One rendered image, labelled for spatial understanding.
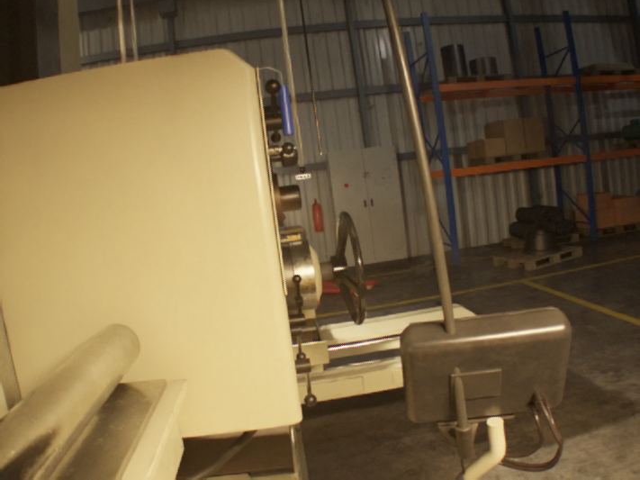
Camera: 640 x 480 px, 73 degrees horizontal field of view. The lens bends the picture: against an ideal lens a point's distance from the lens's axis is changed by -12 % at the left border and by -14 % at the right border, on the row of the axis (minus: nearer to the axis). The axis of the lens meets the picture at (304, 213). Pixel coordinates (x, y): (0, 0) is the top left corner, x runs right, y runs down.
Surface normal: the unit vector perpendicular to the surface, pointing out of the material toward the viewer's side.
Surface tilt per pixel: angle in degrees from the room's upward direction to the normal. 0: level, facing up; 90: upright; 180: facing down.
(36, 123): 90
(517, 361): 109
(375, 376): 90
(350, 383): 90
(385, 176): 90
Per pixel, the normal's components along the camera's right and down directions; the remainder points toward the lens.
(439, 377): -0.13, 0.40
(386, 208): 0.08, 0.05
